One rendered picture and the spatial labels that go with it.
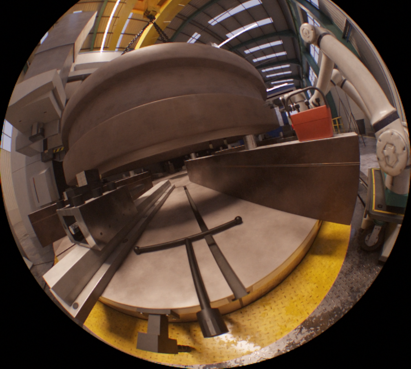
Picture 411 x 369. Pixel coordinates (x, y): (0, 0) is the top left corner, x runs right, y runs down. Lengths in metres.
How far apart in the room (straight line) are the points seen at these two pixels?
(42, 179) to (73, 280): 3.16
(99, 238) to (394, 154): 1.14
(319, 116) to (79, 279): 1.17
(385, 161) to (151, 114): 1.11
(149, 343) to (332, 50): 1.15
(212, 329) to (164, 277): 0.31
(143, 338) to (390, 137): 0.90
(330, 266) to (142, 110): 1.45
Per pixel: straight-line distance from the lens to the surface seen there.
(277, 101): 1.04
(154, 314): 0.54
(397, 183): 0.78
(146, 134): 0.75
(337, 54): 0.69
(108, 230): 0.71
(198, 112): 0.79
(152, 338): 0.49
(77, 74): 4.81
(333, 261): 0.94
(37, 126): 3.13
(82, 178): 0.84
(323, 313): 0.81
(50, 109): 2.80
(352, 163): 0.57
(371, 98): 0.61
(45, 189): 3.66
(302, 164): 0.60
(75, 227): 0.82
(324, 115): 0.56
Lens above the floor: 0.74
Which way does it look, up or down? 5 degrees down
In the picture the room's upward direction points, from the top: 15 degrees counter-clockwise
